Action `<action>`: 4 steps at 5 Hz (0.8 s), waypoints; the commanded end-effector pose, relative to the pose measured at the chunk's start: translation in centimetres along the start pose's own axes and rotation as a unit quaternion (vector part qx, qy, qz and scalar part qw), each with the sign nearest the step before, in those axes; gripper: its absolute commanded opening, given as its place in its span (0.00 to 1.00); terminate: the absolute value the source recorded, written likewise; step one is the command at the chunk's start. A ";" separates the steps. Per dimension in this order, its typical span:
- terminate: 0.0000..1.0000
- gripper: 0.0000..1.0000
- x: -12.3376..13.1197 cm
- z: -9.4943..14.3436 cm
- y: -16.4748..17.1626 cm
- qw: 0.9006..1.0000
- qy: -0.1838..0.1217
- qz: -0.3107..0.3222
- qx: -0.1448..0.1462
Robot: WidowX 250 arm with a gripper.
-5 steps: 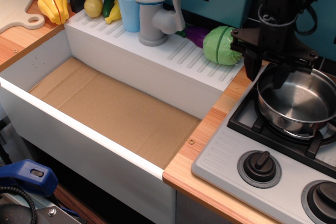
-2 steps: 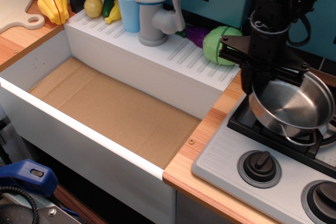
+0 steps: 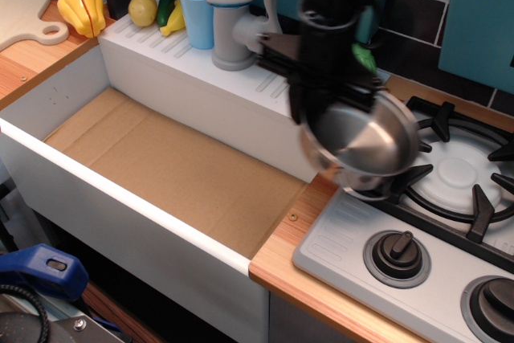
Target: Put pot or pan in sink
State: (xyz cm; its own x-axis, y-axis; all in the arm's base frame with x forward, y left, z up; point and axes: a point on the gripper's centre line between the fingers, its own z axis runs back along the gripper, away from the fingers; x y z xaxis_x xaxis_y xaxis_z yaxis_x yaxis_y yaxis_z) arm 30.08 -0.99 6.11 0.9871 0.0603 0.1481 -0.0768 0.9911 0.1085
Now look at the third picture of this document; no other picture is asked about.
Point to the black stove knob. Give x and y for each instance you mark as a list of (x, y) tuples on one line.
[(397, 259), (487, 308)]

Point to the yellow toy bell pepper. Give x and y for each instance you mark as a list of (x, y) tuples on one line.
[(86, 16)]

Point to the grey toy faucet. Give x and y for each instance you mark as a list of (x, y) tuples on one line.
[(237, 32)]

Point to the teal box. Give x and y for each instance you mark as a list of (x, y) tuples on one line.
[(478, 42)]

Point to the blue plastic cup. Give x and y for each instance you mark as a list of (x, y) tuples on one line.
[(198, 15)]

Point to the stainless steel pot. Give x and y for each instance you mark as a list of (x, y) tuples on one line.
[(360, 151)]

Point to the black left stove knob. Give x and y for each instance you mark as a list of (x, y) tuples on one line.
[(397, 259)]

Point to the brown cardboard sheet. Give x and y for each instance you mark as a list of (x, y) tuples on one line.
[(231, 197)]

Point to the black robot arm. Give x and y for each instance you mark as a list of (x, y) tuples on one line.
[(339, 9)]

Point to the blue clamp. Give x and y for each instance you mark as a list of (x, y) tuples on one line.
[(46, 270)]

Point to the white toy sink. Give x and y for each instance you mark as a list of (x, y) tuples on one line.
[(246, 110)]

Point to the yellow toy potato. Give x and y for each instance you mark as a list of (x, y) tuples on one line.
[(142, 12)]

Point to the black burner grate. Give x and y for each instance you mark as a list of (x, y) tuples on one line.
[(460, 188)]

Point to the black right stove knob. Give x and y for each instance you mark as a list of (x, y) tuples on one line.
[(487, 308)]

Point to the white cutting board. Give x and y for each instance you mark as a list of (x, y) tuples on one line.
[(21, 20)]

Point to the grey toy stove top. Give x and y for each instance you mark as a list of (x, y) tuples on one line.
[(332, 251)]

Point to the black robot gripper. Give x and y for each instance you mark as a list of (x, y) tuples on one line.
[(319, 65)]

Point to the grey metal bracket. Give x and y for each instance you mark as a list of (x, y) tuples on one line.
[(82, 329)]

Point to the green toy cabbage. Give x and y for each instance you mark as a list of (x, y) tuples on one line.
[(364, 57)]

